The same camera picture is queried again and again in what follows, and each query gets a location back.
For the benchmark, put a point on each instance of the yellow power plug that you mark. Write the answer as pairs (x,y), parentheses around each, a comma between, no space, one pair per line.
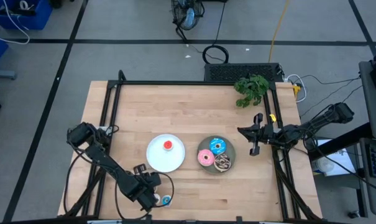
(296,89)

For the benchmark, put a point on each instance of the large pink frosted donut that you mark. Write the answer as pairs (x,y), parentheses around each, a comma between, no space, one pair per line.
(201,157)

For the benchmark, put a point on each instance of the white round plate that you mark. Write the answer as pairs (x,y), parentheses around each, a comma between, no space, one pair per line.
(166,161)

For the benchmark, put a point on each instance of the small white pink donut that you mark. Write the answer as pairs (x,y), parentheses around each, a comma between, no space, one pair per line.
(158,198)

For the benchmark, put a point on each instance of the black perforated computer case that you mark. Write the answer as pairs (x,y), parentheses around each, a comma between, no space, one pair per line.
(237,72)

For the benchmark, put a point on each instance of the small blue donut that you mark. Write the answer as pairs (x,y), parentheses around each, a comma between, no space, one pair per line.
(164,199)

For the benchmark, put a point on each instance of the clear plastic cup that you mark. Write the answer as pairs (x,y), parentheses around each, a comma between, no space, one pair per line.
(325,165)

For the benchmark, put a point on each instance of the large blue frosted donut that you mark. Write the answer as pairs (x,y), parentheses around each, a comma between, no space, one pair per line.
(213,146)

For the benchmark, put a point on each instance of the green potted plant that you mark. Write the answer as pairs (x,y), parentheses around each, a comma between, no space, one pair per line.
(253,88)

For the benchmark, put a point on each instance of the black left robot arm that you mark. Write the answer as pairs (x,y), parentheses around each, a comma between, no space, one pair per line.
(103,157)

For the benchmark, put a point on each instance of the black diagonal bar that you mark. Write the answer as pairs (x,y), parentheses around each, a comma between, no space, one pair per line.
(340,141)

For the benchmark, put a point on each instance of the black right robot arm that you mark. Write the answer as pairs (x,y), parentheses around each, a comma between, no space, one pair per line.
(318,119)

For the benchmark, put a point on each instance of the small red donut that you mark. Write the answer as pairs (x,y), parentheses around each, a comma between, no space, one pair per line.
(165,146)

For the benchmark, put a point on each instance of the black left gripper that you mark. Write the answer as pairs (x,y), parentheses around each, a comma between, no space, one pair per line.
(144,199)

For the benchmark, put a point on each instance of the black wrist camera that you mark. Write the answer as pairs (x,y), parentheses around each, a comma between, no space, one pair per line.
(268,130)
(155,180)

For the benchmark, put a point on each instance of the large chocolate frosted donut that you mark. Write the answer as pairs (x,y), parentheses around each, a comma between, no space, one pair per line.
(217,163)

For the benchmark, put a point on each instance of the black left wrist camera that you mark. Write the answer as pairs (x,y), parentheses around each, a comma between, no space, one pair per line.
(155,180)

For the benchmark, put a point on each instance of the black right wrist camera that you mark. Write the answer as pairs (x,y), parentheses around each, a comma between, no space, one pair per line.
(268,130)

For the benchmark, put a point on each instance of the black floor fan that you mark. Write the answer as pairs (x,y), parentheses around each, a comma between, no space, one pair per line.
(187,15)

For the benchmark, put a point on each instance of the grey metal base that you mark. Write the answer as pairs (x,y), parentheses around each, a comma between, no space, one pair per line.
(1,74)

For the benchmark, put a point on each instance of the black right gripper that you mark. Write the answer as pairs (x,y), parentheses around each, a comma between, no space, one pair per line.
(256,149)

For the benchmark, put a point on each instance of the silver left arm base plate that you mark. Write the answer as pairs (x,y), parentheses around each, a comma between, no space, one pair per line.
(104,128)

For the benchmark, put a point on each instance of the black aluminium table frame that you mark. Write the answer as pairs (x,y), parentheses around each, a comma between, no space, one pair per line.
(190,83)

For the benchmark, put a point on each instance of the grey-green round plate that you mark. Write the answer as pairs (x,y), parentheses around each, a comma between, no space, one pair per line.
(230,149)

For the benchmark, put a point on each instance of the black caster wheel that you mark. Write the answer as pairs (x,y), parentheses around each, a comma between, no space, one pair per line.
(354,214)

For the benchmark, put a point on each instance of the white paper sheet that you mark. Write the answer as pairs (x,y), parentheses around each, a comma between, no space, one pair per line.
(340,158)

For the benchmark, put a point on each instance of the grey desk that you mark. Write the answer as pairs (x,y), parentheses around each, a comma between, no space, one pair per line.
(366,186)
(374,105)

